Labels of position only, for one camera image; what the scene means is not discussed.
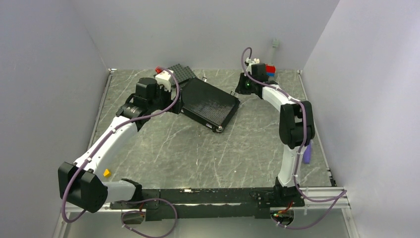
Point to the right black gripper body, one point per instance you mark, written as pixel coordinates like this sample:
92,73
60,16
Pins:
245,87

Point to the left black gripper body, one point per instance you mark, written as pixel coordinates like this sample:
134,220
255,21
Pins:
165,98

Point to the aluminium poker case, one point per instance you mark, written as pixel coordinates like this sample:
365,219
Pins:
208,105

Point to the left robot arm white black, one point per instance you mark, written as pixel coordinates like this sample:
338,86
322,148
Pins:
81,182

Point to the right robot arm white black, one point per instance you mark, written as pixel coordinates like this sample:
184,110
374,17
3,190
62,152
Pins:
296,130

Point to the colourful lego train toy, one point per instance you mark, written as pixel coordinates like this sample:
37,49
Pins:
270,69

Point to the dark grey lego baseplate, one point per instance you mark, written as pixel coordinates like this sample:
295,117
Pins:
182,73

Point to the purple toy microphone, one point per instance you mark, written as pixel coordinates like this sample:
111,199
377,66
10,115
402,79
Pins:
307,154

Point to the small yellow block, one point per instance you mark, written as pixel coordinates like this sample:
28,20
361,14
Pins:
107,173

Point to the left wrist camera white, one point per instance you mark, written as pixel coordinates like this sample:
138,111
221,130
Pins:
164,78

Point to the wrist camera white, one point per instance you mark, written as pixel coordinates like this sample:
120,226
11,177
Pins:
164,78
249,61

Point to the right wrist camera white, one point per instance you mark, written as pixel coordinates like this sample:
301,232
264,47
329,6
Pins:
249,61

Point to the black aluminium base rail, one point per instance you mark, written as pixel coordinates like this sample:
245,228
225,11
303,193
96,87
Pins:
161,204

